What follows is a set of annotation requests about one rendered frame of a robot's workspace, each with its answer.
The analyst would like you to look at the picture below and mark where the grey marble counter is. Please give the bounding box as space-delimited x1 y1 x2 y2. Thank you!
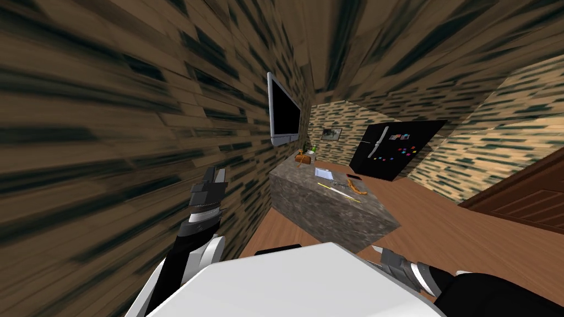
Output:
268 154 402 254

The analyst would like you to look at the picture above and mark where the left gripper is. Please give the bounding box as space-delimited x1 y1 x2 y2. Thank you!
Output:
189 166 229 211

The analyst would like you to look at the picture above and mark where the grey framed black television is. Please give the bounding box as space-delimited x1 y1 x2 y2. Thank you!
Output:
266 72 303 147

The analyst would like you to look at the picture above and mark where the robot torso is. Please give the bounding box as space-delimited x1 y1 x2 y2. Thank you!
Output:
145 242 447 317

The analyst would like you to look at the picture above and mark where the yellow pencil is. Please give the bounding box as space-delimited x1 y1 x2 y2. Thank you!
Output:
317 182 362 204

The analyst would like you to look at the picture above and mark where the orange curved object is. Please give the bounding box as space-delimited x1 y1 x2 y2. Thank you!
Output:
346 178 368 196

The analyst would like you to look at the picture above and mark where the brown wooden door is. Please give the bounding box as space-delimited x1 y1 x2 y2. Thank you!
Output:
458 147 564 235

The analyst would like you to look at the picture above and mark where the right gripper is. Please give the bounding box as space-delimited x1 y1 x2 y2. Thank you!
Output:
371 245 419 291

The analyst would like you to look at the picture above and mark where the black refrigerator with magnets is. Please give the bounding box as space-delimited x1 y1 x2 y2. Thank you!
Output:
349 119 448 182

